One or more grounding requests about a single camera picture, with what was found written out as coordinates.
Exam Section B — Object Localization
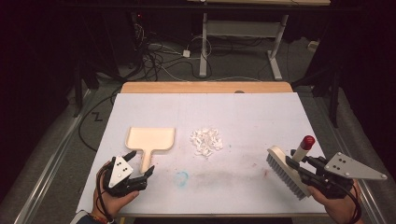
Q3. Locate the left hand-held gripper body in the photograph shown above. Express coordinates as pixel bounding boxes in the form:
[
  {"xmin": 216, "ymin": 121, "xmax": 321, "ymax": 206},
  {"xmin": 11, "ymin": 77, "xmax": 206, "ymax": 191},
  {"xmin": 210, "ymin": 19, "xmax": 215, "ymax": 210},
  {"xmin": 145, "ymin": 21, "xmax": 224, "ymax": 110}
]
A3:
[{"xmin": 102, "ymin": 155, "xmax": 148, "ymax": 198}]

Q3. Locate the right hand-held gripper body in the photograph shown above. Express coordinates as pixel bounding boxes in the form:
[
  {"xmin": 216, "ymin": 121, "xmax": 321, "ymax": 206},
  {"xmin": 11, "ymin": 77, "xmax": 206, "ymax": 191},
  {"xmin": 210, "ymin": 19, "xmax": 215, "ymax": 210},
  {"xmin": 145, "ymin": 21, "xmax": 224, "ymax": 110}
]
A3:
[{"xmin": 302, "ymin": 151, "xmax": 389, "ymax": 201}]

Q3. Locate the white brush with red-tipped handle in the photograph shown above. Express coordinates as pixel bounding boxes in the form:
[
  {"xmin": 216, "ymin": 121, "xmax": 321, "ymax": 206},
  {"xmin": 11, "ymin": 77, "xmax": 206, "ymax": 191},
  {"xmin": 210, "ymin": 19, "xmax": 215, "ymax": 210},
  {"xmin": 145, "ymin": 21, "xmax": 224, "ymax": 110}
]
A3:
[{"xmin": 265, "ymin": 134, "xmax": 317, "ymax": 201}]

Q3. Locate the person's left hand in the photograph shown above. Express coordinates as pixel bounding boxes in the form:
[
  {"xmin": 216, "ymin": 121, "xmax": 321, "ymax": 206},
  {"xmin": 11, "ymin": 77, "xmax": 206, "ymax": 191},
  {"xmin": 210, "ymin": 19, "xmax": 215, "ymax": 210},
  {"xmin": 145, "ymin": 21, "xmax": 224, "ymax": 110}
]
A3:
[{"xmin": 92, "ymin": 161, "xmax": 140, "ymax": 220}]

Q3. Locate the person's right hand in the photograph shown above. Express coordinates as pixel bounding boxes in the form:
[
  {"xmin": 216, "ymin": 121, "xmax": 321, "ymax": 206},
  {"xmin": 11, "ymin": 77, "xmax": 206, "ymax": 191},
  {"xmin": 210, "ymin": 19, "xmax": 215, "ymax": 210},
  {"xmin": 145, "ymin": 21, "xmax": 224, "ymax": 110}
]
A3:
[{"xmin": 305, "ymin": 179, "xmax": 362, "ymax": 224}]

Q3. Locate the black metal stand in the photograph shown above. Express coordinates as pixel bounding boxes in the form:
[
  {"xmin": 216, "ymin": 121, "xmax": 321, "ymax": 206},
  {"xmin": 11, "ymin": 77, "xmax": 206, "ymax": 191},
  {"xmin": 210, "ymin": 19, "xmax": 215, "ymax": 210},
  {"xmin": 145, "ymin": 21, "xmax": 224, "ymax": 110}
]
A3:
[{"xmin": 329, "ymin": 70, "xmax": 341, "ymax": 129}]

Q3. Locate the pile of white paper scraps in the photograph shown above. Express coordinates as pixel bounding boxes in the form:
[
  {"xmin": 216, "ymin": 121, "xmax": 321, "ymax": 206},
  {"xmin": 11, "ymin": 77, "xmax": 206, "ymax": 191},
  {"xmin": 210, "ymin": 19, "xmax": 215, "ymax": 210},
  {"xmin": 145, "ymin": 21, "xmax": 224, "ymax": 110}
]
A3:
[{"xmin": 189, "ymin": 127, "xmax": 224, "ymax": 159}]

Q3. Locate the white table cover sheet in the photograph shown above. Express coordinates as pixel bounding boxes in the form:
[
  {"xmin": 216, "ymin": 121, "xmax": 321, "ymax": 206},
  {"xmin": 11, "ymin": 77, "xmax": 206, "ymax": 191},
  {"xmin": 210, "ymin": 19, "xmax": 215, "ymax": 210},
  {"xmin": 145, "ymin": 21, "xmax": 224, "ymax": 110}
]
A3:
[{"xmin": 76, "ymin": 91, "xmax": 330, "ymax": 217}]

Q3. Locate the small white box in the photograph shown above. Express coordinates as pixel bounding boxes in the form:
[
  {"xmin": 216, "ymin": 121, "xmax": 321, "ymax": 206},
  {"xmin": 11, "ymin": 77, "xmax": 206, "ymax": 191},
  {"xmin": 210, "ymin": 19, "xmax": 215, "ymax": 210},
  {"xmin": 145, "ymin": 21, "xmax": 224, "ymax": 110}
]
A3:
[{"xmin": 307, "ymin": 39, "xmax": 320, "ymax": 53}]

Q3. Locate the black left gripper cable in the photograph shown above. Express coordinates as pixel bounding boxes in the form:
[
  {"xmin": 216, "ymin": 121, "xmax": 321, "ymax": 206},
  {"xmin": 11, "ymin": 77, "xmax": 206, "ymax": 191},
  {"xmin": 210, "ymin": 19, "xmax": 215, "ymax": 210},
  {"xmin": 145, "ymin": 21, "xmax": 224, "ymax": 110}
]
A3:
[{"xmin": 94, "ymin": 163, "xmax": 114, "ymax": 224}]

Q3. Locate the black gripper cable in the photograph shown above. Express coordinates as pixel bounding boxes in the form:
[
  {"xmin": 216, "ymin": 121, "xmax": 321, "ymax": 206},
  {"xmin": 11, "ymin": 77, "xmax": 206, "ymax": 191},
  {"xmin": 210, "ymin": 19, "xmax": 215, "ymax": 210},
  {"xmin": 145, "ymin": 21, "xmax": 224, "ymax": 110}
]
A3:
[
  {"xmin": 337, "ymin": 182, "xmax": 363, "ymax": 224},
  {"xmin": 94, "ymin": 163, "xmax": 114, "ymax": 224}
]

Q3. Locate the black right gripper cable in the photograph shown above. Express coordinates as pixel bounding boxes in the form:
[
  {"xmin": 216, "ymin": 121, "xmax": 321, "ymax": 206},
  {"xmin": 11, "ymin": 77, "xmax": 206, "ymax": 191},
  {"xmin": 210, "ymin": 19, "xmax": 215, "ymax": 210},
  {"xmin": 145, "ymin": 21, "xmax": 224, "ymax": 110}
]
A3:
[{"xmin": 337, "ymin": 182, "xmax": 363, "ymax": 224}]

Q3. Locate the metal floor rail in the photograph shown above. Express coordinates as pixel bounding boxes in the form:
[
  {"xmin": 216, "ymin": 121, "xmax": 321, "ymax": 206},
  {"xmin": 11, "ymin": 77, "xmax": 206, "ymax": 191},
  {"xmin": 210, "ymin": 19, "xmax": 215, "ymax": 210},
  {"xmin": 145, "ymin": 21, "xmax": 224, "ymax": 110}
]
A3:
[
  {"xmin": 13, "ymin": 88, "xmax": 93, "ymax": 224},
  {"xmin": 312, "ymin": 92, "xmax": 389, "ymax": 224}
]

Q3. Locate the black floor cable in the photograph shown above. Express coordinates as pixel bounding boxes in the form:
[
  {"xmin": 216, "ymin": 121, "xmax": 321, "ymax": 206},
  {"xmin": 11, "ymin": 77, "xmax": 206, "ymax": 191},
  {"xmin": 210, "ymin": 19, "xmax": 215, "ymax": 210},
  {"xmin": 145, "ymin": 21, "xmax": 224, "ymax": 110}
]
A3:
[{"xmin": 77, "ymin": 89, "xmax": 123, "ymax": 153}]

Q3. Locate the tangle of black cables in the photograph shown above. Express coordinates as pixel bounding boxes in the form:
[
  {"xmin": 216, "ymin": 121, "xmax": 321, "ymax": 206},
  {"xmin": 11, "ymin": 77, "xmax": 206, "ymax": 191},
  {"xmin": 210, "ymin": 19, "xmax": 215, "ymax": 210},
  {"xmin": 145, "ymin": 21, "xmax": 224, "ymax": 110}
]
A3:
[{"xmin": 131, "ymin": 21, "xmax": 204, "ymax": 82}]

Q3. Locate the white metal desk frame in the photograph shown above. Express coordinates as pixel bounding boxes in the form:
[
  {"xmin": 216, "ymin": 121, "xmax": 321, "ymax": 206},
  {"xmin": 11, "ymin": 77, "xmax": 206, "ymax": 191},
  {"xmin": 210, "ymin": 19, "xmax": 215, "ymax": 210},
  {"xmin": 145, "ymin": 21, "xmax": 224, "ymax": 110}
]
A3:
[{"xmin": 186, "ymin": 0, "xmax": 332, "ymax": 81}]

